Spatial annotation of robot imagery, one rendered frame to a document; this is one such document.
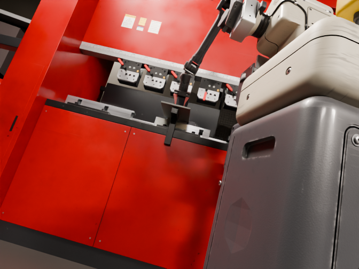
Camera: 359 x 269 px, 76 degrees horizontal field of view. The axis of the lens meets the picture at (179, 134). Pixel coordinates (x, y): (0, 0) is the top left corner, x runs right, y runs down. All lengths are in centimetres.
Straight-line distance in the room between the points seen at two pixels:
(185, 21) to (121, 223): 151
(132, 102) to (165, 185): 109
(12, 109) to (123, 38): 90
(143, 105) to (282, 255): 204
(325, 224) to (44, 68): 166
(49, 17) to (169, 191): 140
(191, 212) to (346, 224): 116
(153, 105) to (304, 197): 201
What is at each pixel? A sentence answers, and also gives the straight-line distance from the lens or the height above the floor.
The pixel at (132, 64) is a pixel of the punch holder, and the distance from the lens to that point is 180.
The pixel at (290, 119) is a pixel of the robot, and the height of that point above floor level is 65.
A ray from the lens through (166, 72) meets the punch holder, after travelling 174.
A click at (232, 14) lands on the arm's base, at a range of 96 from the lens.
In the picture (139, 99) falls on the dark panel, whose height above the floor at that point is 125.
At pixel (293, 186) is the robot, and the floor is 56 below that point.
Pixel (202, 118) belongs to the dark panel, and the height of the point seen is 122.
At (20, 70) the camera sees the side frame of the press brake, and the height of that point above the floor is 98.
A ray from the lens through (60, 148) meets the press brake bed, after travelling 162.
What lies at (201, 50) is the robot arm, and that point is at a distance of 142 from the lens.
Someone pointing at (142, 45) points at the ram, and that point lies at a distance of 188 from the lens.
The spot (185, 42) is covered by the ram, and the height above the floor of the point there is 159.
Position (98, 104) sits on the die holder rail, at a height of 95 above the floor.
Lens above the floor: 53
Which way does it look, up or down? 13 degrees up
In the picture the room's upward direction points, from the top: 15 degrees clockwise
